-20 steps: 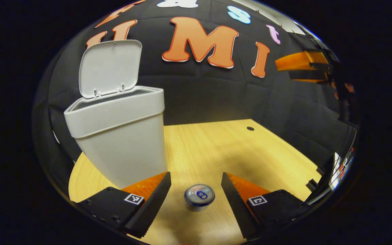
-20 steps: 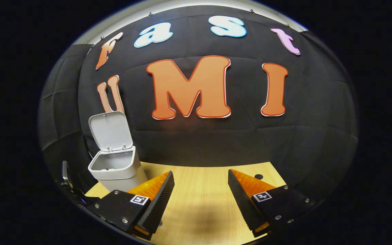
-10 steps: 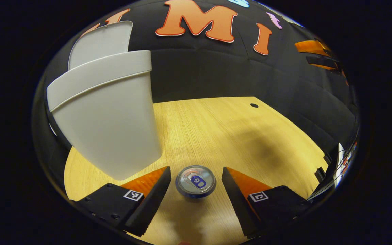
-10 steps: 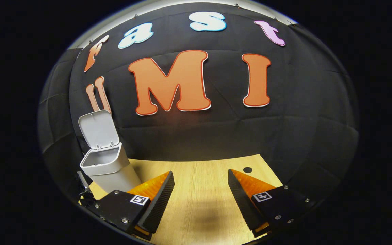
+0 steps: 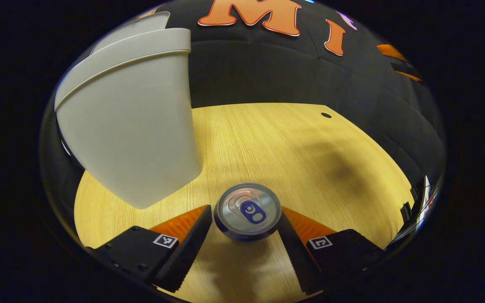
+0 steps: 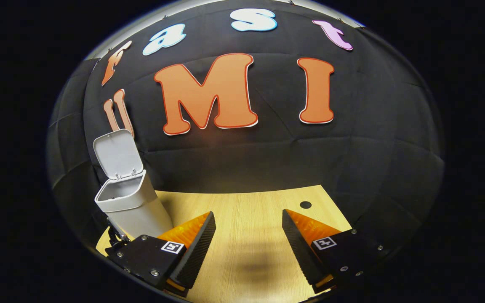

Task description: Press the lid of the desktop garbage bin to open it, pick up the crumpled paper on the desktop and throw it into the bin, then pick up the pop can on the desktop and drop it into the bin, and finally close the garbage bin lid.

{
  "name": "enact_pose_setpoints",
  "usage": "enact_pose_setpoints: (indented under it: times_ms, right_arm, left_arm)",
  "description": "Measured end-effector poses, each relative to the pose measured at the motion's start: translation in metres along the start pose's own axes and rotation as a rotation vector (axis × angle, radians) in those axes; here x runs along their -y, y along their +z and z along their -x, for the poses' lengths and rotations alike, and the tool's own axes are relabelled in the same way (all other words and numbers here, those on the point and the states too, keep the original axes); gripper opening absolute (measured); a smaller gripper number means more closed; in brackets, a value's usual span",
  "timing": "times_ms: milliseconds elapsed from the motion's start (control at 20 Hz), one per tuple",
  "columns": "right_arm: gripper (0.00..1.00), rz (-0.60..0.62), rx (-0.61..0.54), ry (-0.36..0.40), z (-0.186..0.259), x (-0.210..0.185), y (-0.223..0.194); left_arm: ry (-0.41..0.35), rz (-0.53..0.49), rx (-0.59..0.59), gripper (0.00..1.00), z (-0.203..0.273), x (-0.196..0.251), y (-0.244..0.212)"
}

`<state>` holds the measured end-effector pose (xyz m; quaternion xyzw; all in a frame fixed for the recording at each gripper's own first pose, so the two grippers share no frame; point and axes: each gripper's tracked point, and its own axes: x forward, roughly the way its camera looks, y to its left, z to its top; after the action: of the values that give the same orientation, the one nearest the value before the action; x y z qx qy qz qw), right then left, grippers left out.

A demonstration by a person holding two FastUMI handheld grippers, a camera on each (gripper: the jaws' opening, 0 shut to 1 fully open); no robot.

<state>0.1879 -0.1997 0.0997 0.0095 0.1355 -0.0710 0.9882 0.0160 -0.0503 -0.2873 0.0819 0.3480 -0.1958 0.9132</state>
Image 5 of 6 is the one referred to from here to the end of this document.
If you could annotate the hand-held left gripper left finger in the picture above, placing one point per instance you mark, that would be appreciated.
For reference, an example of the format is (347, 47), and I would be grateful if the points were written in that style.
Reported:
(187, 252)

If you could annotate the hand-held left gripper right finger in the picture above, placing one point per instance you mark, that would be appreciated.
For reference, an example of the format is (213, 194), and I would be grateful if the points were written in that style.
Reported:
(295, 256)

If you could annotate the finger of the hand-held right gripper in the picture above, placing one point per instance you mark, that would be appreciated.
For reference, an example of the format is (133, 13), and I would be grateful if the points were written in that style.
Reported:
(406, 73)
(390, 51)

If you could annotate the blue pop can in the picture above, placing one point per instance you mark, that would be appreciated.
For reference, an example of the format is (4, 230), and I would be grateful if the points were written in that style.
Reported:
(246, 210)

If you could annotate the white desktop garbage bin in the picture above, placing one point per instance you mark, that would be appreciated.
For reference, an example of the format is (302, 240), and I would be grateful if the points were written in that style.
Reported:
(129, 139)

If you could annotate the wooden desktop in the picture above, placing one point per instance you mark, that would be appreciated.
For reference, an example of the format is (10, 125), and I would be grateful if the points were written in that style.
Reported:
(289, 147)

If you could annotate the black backdrop cloth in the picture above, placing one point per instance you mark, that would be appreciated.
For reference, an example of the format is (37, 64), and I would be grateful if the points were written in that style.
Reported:
(267, 71)

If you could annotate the dark shiny equipment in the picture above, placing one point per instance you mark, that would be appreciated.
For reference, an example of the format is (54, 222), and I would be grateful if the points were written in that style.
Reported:
(421, 206)

